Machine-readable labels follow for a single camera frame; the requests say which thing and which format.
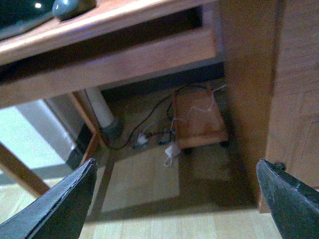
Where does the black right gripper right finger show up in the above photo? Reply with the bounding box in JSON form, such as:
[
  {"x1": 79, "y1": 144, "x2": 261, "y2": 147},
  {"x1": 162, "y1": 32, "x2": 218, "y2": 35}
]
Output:
[{"x1": 256, "y1": 158, "x2": 319, "y2": 239}]

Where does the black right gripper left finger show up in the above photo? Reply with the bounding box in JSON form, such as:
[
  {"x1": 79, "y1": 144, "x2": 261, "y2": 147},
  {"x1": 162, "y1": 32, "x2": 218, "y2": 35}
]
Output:
[{"x1": 0, "y1": 158, "x2": 97, "y2": 239}]

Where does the wooden keyboard tray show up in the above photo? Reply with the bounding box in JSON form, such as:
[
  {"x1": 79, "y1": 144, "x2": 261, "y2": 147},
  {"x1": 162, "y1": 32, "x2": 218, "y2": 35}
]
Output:
[{"x1": 0, "y1": 27, "x2": 217, "y2": 109}]

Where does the grey computer mouse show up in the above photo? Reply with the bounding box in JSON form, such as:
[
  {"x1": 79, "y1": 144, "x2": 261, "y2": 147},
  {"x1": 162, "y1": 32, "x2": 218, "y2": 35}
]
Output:
[{"x1": 52, "y1": 0, "x2": 97, "y2": 21}]

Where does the white plug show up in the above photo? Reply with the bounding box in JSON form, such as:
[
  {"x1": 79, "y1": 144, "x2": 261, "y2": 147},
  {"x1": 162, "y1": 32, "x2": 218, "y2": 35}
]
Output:
[{"x1": 137, "y1": 132, "x2": 148, "y2": 145}]

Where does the white pipe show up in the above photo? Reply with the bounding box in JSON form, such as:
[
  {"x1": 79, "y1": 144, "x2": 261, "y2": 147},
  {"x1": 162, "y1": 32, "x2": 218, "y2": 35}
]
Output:
[{"x1": 86, "y1": 87, "x2": 115, "y2": 128}]

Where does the white power adapter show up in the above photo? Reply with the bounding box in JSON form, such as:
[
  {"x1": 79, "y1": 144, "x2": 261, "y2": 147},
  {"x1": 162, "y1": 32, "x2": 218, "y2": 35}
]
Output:
[{"x1": 165, "y1": 144, "x2": 181, "y2": 158}]

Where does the wooden desk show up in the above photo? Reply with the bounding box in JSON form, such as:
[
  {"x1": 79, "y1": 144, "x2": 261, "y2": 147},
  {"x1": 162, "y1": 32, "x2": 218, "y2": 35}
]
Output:
[{"x1": 0, "y1": 0, "x2": 319, "y2": 213}]

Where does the white cable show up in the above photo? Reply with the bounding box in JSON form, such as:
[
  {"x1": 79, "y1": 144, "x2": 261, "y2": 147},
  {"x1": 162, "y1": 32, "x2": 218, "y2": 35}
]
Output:
[{"x1": 163, "y1": 84, "x2": 226, "y2": 167}]

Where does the black cable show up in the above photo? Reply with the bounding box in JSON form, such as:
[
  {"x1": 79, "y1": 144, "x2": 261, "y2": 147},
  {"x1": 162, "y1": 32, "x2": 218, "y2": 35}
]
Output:
[{"x1": 109, "y1": 86, "x2": 207, "y2": 151}]

